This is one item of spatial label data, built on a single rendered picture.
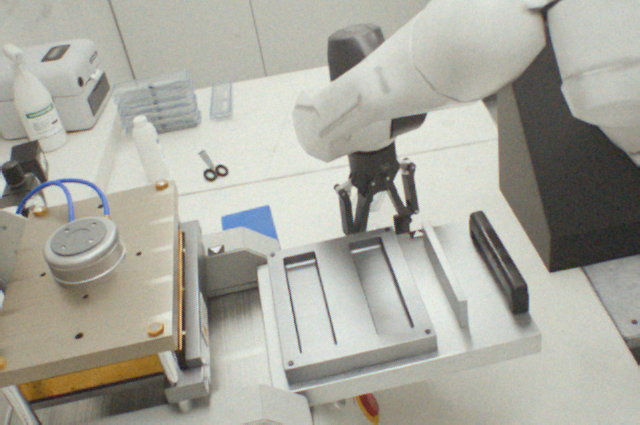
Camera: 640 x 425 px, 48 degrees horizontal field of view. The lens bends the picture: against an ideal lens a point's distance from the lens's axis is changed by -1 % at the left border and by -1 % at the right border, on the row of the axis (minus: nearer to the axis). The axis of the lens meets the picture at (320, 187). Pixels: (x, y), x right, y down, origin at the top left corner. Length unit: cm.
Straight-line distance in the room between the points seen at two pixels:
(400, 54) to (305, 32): 264
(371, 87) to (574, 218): 52
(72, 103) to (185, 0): 160
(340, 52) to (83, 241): 44
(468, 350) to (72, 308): 41
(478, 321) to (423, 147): 76
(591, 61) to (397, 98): 22
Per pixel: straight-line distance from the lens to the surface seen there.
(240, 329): 94
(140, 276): 77
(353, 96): 80
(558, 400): 106
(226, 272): 97
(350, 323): 82
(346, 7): 335
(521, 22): 65
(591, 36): 63
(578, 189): 120
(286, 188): 149
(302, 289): 89
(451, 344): 82
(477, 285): 88
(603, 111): 64
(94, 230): 79
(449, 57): 68
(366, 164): 109
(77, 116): 181
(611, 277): 123
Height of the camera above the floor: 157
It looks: 34 degrees down
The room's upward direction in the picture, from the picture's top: 11 degrees counter-clockwise
